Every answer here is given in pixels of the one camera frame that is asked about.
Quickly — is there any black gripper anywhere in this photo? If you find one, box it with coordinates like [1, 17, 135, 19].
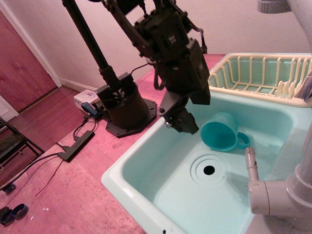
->
[134, 11, 211, 135]

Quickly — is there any teal plastic cup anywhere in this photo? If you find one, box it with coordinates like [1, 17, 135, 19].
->
[200, 112, 251, 152]

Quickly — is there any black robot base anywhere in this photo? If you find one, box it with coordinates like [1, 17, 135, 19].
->
[96, 73, 157, 138]

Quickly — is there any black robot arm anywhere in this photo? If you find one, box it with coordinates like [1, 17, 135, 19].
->
[63, 0, 211, 137]

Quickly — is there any turquoise plastic sink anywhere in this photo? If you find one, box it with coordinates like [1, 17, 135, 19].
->
[101, 91, 312, 234]

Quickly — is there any white cardboard box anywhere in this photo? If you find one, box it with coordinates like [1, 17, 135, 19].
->
[74, 90, 100, 113]

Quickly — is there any blue adapter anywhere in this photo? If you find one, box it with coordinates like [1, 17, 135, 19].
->
[81, 102, 98, 117]

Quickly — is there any cream dish rack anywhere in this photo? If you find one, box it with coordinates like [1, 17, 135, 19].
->
[208, 53, 312, 107]

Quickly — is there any black usb hub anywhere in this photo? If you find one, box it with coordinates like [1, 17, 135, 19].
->
[58, 130, 95, 163]

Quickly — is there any grey plastic faucet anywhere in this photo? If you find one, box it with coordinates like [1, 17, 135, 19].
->
[245, 0, 312, 232]

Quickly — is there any red wooden door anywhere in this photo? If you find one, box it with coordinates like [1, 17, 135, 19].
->
[0, 14, 57, 113]

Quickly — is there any black metal chair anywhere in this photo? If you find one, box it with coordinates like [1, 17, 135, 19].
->
[0, 117, 46, 195]

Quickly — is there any black gooseneck camera stand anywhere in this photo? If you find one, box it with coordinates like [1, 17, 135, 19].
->
[190, 22, 208, 54]

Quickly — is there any thin black cable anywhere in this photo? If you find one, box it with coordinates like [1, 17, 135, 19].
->
[35, 159, 64, 197]

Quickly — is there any thick black cable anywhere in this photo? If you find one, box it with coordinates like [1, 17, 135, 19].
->
[0, 152, 60, 191]

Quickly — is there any purple utensil handle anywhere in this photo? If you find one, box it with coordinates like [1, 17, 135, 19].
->
[300, 77, 312, 101]

